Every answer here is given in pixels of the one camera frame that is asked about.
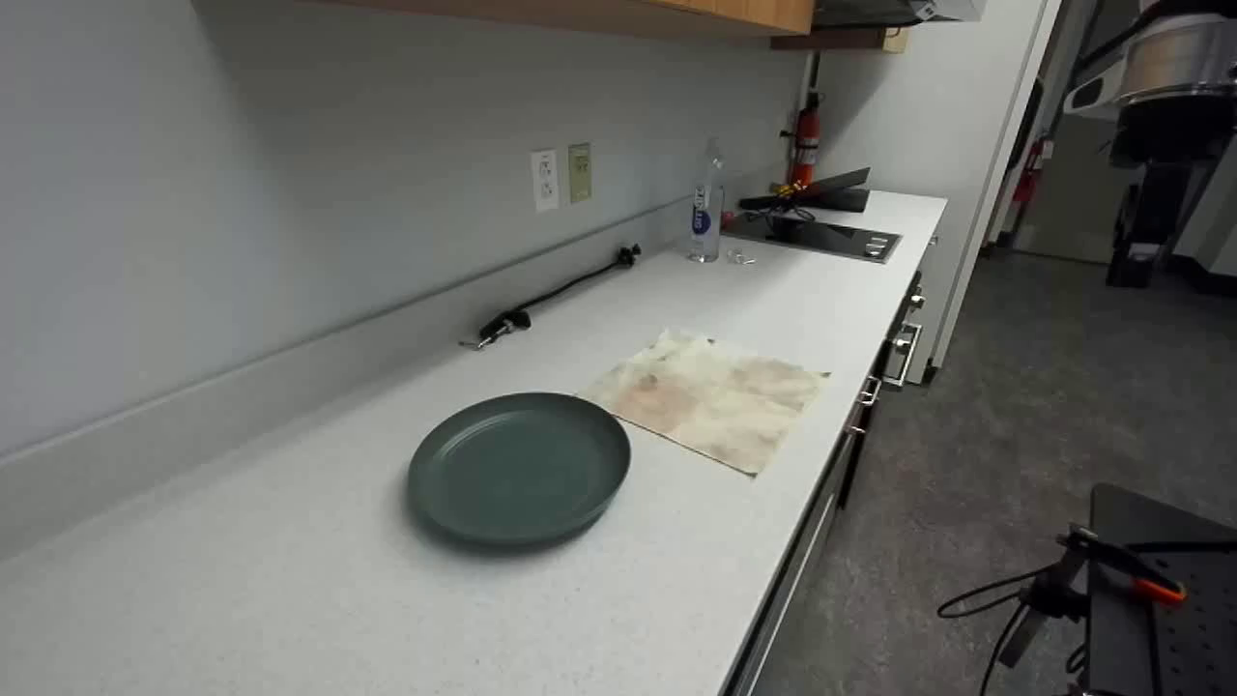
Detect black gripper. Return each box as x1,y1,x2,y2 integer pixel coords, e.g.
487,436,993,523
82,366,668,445
1104,97,1220,291

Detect beige stained cloth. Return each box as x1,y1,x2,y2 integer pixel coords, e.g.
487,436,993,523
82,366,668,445
592,324,831,480

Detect black flat board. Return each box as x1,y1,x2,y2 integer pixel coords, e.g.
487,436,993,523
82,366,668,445
735,208,904,266

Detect black angled stand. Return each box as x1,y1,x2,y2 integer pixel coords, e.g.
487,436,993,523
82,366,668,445
735,168,874,217

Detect red fire extinguisher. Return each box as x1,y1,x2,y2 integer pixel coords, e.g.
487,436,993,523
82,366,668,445
780,84,828,202

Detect dark green round plate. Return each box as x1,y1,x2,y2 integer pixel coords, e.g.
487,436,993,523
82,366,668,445
407,392,632,558

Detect red wall-mounted object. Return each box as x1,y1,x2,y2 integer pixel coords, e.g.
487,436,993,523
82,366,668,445
1010,130,1056,217

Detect silver drawer handle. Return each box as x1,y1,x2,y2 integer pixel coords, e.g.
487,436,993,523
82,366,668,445
886,284,927,392

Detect silver dishwasher handle bar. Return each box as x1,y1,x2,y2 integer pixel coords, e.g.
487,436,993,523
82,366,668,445
842,366,890,442

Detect black clamp with orange handle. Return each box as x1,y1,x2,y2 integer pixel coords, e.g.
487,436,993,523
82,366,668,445
1059,523,1193,614

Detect thin black cable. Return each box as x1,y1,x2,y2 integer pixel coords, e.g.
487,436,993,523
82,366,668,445
930,554,1097,696

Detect wall power outlets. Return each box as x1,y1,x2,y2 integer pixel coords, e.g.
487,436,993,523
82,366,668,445
563,138,599,208

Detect black power cord with plug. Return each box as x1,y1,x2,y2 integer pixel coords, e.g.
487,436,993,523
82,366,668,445
460,240,645,352

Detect white wall power outlet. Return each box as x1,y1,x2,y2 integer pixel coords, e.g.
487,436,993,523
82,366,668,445
527,147,563,217

